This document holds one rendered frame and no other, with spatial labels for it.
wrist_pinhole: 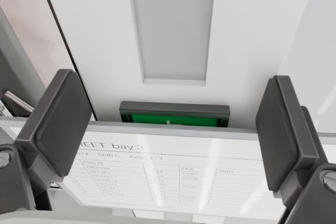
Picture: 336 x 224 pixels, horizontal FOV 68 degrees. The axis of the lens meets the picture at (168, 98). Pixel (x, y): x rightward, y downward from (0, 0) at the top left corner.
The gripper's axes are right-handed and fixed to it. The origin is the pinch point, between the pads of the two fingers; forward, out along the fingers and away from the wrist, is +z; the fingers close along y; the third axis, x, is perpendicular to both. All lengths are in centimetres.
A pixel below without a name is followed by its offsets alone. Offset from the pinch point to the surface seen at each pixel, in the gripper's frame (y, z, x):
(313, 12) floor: 52, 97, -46
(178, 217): 0.2, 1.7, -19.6
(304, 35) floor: 52, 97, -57
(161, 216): -1.5, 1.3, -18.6
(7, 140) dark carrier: -20.3, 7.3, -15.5
